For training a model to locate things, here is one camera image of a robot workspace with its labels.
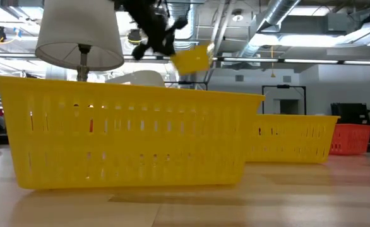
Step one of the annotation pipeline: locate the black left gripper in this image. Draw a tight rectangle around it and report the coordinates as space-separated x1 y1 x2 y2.
117 0 189 61

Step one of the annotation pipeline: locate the small yellow slotted basket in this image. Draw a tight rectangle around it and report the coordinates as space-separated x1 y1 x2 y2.
170 43 215 76
246 113 341 164

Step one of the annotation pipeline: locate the large yellow slotted basket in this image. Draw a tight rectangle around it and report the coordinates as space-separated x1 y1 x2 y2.
0 74 266 190

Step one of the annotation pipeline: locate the orange slotted plastic basket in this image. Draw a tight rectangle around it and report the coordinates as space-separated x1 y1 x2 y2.
329 123 370 156

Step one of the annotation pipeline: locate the silver lamp with white shade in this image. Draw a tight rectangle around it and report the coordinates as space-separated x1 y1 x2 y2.
35 0 125 83

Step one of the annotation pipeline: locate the black equipment rack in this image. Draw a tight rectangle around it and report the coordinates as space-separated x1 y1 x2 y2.
331 103 370 138

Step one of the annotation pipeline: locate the black metal gantry frame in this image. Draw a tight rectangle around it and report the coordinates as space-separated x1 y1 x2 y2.
164 81 209 91
261 84 307 116

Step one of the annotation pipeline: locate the yellow hanging cord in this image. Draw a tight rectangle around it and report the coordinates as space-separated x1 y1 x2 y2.
269 45 277 79

